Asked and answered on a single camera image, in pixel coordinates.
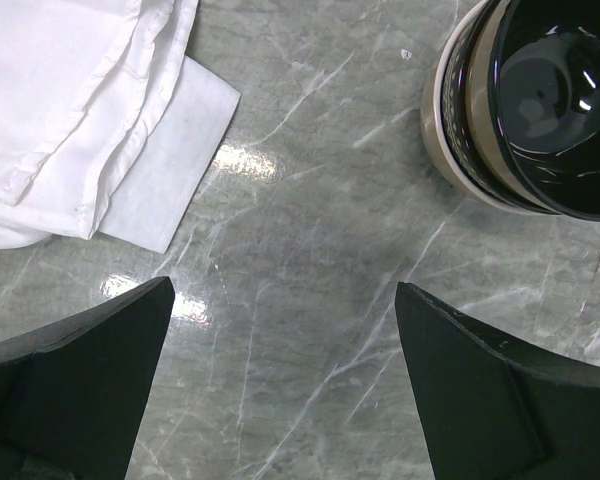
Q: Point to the white cloth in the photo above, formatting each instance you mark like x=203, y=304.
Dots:
x=105, y=124

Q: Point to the black patterned bowl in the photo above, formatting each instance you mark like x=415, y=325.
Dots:
x=454, y=117

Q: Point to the cream floral bowl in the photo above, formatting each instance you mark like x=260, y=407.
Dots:
x=433, y=134

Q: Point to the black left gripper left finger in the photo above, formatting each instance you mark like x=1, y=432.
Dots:
x=74, y=392

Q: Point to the plain beige bowl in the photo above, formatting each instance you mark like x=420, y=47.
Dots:
x=535, y=108

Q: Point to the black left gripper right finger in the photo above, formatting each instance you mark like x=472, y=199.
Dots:
x=491, y=405

